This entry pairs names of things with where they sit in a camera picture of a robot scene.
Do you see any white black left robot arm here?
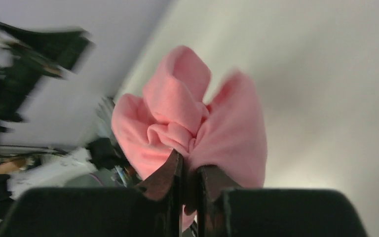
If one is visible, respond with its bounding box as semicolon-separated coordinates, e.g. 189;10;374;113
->
0;21;91;133

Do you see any pink t-shirt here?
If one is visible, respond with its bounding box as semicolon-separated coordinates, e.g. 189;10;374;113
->
111;45;268;232

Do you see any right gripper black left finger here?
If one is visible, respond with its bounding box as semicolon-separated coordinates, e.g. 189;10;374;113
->
134;150;183;237

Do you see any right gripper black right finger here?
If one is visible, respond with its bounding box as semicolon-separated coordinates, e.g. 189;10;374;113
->
197;165;240;237

